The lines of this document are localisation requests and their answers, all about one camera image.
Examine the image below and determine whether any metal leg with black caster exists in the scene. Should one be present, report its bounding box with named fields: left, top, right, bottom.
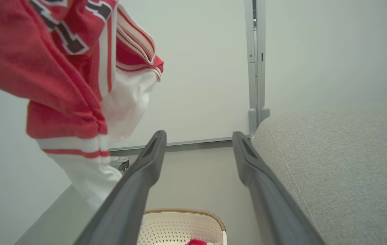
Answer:
left=110, top=157, right=130, bottom=172

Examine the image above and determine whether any grey partition post with feet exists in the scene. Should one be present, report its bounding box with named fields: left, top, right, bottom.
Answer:
left=244, top=0, right=270, bottom=140

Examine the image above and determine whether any red jersey with dark print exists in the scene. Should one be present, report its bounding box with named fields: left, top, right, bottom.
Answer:
left=0, top=0, right=164, bottom=208

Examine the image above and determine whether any white perforated laundry basket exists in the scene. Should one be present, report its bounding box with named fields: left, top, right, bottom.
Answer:
left=138, top=208, right=228, bottom=245

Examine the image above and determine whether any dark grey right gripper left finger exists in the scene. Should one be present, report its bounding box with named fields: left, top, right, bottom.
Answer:
left=74, top=130, right=167, bottom=245

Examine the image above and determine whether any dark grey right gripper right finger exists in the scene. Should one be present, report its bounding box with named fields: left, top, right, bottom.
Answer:
left=232, top=131, right=326, bottom=245

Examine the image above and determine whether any grey fabric sofa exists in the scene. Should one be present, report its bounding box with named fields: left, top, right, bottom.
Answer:
left=253, top=109, right=387, bottom=245

